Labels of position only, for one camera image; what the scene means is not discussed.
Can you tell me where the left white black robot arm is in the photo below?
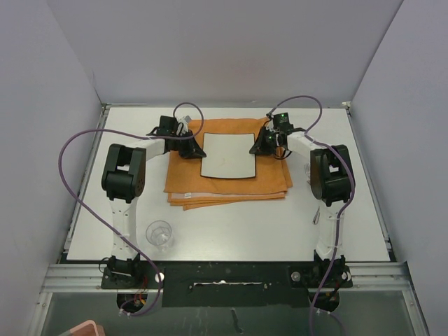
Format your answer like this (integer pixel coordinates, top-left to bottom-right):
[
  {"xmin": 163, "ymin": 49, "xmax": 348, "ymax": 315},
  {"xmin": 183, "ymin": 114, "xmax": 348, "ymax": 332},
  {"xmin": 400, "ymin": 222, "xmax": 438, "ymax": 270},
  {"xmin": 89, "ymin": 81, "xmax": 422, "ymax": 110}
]
[{"xmin": 101, "ymin": 116, "xmax": 207, "ymax": 288}]

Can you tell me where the aluminium right side rail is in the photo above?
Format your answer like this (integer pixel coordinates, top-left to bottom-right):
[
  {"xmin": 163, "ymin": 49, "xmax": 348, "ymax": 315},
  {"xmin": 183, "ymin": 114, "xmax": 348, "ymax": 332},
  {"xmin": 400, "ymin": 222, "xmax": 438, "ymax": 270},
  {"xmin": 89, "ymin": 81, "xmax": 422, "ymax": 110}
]
[{"xmin": 342, "ymin": 101, "xmax": 397, "ymax": 262}]

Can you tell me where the aluminium left side rail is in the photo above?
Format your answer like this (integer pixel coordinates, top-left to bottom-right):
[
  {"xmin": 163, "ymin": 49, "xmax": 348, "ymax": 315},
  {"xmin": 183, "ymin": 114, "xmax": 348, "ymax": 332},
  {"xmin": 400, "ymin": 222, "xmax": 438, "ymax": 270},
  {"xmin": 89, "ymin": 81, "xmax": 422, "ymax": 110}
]
[{"xmin": 63, "ymin": 104, "xmax": 109, "ymax": 253}]

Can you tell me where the pink box corner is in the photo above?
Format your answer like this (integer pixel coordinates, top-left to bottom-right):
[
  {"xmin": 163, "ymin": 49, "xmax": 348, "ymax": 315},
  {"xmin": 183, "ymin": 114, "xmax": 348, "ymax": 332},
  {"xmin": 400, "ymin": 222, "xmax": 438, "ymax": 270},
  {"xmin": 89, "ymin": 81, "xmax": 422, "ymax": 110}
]
[{"xmin": 60, "ymin": 320, "xmax": 106, "ymax": 336}]

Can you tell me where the aluminium front frame rail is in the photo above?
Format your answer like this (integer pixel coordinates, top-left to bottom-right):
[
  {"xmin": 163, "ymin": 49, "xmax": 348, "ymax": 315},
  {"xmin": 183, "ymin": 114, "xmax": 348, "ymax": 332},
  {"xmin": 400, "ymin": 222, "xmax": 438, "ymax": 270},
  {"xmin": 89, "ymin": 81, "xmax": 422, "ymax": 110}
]
[{"xmin": 41, "ymin": 262, "xmax": 412, "ymax": 293}]

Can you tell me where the clear plastic cup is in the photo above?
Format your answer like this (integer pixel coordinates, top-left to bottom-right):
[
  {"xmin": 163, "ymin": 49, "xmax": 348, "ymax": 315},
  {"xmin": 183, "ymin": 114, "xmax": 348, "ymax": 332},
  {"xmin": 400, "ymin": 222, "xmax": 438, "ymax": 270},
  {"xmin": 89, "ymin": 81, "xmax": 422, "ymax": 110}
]
[{"xmin": 146, "ymin": 220, "xmax": 174, "ymax": 252}]

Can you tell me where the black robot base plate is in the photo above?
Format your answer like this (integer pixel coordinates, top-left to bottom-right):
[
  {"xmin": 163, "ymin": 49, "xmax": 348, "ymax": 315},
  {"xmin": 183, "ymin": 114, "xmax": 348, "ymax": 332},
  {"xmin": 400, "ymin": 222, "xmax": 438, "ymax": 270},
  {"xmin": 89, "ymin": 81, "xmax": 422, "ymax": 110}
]
[{"xmin": 101, "ymin": 260, "xmax": 353, "ymax": 312}]

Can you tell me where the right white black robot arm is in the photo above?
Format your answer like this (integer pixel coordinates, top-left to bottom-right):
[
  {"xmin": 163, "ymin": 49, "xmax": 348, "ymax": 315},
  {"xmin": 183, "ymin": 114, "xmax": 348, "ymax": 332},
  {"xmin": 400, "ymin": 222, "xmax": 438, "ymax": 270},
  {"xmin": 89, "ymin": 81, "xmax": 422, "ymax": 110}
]
[{"xmin": 249, "ymin": 113, "xmax": 356, "ymax": 286}]

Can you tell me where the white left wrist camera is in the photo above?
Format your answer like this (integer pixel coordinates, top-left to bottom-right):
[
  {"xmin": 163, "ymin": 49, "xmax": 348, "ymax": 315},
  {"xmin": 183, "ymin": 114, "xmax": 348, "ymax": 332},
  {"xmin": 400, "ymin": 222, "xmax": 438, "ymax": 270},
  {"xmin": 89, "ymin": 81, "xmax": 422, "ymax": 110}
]
[{"xmin": 177, "ymin": 115, "xmax": 191, "ymax": 128}]

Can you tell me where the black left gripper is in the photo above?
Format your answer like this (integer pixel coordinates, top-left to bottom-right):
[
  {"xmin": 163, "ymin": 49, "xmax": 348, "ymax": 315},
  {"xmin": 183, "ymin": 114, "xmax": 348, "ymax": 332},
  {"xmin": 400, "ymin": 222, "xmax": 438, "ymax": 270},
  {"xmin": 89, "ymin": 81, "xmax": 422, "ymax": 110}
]
[{"xmin": 171, "ymin": 129, "xmax": 206, "ymax": 159}]

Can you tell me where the white square plate black rim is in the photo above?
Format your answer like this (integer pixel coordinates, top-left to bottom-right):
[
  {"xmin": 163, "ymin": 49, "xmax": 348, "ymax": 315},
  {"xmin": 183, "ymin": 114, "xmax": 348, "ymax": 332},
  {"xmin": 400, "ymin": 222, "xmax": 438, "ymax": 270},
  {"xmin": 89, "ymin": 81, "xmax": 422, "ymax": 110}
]
[{"xmin": 200, "ymin": 133, "xmax": 256, "ymax": 179}]

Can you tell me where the orange cloth placemat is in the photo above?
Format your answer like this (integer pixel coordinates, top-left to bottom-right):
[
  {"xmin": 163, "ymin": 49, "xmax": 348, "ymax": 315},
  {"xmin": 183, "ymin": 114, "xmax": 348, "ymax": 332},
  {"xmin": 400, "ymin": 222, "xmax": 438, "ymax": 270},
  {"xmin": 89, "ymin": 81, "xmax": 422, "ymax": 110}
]
[{"xmin": 164, "ymin": 118, "xmax": 293, "ymax": 210}]

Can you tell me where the silver metal fork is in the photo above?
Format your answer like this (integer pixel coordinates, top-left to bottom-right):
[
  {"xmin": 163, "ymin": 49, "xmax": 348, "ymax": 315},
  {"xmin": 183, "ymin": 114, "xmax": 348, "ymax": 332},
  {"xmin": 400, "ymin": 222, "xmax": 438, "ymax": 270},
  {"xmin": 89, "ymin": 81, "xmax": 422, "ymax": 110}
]
[{"xmin": 304, "ymin": 163, "xmax": 321, "ymax": 225}]

